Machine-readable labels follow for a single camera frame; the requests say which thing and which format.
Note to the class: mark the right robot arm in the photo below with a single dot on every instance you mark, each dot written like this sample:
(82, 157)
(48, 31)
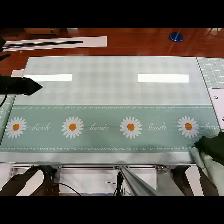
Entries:
(178, 180)

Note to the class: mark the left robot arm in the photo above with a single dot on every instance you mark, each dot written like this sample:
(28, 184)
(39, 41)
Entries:
(16, 85)

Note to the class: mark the blue round object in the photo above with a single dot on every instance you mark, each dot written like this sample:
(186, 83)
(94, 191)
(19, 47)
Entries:
(176, 37)

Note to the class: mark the silver frame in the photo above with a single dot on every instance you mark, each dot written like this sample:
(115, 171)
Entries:
(138, 186)

